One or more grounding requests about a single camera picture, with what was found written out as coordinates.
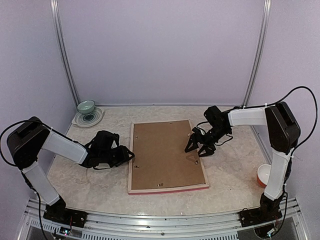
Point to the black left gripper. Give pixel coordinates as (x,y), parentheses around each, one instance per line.
(123,156)

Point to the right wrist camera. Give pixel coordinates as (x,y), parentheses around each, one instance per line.
(214,116)

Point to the green ceramic bowl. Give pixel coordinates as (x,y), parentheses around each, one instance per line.
(86,107)

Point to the pale green patterned plate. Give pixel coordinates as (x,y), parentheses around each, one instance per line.
(88,120)

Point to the orange white bowl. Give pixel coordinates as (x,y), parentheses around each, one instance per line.
(262,175)

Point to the left aluminium corner post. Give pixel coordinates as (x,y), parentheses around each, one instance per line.
(54,5)

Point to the right aluminium corner post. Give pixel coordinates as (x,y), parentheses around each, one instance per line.
(259,51)

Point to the wooden picture frame pink edge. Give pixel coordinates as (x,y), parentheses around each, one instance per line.
(165,190)

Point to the brown backing board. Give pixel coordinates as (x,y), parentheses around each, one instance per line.
(166,155)

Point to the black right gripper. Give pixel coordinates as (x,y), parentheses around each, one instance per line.
(194,138)

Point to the aluminium front rail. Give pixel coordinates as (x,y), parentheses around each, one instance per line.
(109,226)

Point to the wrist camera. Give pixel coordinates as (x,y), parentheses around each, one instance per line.
(105,140)
(214,116)

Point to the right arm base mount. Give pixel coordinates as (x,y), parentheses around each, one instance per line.
(269,210)

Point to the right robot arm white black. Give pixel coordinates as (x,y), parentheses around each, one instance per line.
(283,133)

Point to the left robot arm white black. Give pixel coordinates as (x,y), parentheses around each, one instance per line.
(30,137)

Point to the aluminium corner post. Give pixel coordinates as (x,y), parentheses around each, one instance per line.
(54,5)
(259,51)

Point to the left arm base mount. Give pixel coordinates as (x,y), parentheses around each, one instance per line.
(59,213)

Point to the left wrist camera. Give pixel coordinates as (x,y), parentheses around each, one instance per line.
(105,140)

